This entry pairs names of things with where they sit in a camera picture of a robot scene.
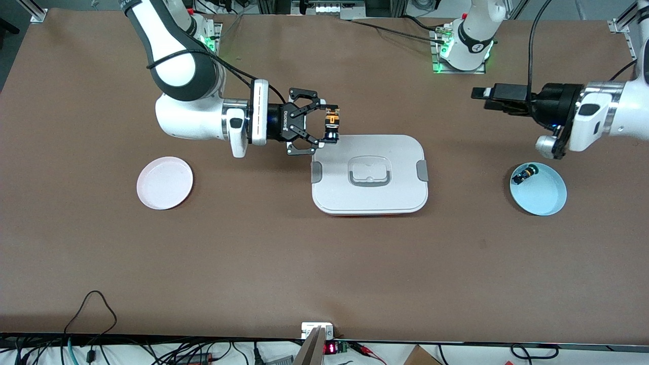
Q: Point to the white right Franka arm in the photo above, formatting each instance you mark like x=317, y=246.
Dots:
x=177, y=71

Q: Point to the red digit display module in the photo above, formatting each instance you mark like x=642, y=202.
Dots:
x=330, y=348

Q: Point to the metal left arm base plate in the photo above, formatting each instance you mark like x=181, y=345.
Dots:
x=459, y=72

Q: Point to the red clip leads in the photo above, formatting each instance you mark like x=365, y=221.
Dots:
x=367, y=351

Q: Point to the pink round plate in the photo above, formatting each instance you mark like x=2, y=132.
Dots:
x=165, y=185

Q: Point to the orange push-button switch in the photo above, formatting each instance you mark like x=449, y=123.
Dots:
x=332, y=121

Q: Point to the grey flat bar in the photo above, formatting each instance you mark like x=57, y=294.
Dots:
x=310, y=352

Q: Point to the brown cardboard piece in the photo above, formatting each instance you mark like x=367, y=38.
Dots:
x=421, y=357

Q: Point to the white metal bracket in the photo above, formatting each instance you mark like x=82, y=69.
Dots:
x=310, y=328

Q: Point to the blue black small part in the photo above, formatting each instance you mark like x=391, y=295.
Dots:
x=525, y=175

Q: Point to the light blue round plate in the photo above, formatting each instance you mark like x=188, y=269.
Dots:
x=540, y=195

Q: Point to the aluminium frame profile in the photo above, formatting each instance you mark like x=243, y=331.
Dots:
x=38, y=15

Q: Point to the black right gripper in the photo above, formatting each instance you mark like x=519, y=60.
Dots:
x=280, y=124

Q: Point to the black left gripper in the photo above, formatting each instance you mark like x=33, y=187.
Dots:
x=553, y=103

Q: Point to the aluminium frame rail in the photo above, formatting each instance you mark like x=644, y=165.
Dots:
x=621, y=25

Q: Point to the white lunch box grey latches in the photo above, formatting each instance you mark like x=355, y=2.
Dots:
x=370, y=197

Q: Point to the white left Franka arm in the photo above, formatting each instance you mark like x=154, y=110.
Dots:
x=628, y=109

